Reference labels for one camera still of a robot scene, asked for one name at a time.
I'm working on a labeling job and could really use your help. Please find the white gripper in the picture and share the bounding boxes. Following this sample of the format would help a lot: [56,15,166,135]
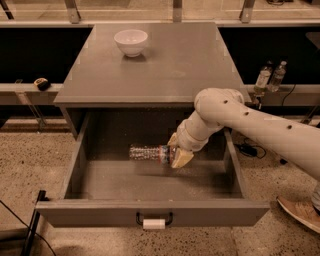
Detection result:
[167,119,210,169]

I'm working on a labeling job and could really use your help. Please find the black and white drawer handle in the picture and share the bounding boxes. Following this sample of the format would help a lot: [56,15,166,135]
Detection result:
[136,212,173,230]

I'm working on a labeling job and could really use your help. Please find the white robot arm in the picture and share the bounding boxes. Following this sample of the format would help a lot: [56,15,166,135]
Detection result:
[168,88,320,180]

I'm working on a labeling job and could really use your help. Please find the clear plastic water bottle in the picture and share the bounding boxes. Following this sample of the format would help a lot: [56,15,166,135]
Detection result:
[129,145,175,164]

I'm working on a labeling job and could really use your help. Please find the tan sneaker shoe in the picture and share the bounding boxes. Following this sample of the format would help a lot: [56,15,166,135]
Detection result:
[277,196,320,233]

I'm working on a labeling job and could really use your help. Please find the black stand at lower left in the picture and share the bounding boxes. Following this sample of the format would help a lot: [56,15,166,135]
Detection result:
[0,189,58,256]

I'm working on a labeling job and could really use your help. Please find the white ceramic bowl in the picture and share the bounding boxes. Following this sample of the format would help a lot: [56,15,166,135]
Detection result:
[114,29,148,57]

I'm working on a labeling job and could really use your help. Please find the black and yellow tape measure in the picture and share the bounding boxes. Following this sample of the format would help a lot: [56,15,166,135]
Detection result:
[34,78,51,91]

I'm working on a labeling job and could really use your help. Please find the grey cabinet with flat top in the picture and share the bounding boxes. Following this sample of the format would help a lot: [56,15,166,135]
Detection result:
[53,21,253,140]

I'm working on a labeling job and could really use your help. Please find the clear bottle on ledge left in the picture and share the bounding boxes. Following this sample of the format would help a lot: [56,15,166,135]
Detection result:
[254,61,273,95]

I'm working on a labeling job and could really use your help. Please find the clear bottle on ledge right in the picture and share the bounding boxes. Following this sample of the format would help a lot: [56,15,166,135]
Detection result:
[267,61,287,92]

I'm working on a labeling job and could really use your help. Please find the open grey top drawer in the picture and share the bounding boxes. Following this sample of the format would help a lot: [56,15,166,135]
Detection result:
[36,109,269,228]

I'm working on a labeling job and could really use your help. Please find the black tripod leg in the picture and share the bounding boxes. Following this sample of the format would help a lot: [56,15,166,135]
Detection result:
[279,158,288,165]

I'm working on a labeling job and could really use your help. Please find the clear bottle on ledge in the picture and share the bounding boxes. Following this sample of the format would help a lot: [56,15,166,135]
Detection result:
[267,61,287,92]
[254,61,273,95]

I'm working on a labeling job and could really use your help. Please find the black power adapter with cable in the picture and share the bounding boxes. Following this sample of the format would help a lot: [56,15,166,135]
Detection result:
[235,138,266,159]

